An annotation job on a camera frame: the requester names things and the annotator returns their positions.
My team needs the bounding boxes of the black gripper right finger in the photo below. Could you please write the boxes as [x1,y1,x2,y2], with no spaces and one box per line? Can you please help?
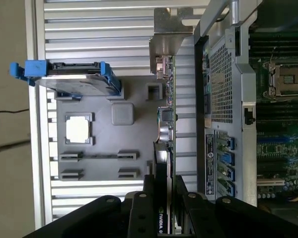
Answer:
[175,175,298,238]

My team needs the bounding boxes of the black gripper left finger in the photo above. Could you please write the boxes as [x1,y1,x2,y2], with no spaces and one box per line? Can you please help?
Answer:
[22,175,156,238]

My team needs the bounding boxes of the green graphics card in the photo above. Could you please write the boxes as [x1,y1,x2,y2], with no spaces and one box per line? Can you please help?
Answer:
[149,7,194,238]

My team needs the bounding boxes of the grey parts rack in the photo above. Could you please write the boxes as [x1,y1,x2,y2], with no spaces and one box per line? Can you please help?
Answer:
[46,74,176,183]

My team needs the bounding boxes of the white expansion slot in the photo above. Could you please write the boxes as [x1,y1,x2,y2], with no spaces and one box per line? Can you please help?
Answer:
[257,178,286,187]

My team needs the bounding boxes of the green motherboard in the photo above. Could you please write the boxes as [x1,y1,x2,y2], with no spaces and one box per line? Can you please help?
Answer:
[248,24,298,206]

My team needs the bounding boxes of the silver CPU chip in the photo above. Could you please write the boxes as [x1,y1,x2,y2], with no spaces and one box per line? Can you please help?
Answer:
[66,116,92,143]

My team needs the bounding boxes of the open grey PC case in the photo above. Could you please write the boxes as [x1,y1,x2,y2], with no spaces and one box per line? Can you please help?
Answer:
[193,0,298,238]

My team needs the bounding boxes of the hard disk in blue carrier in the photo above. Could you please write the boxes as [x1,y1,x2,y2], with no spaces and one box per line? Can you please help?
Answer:
[9,60,122,97]

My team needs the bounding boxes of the CPU socket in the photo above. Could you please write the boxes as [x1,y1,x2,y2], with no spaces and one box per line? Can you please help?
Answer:
[263,59,298,100]

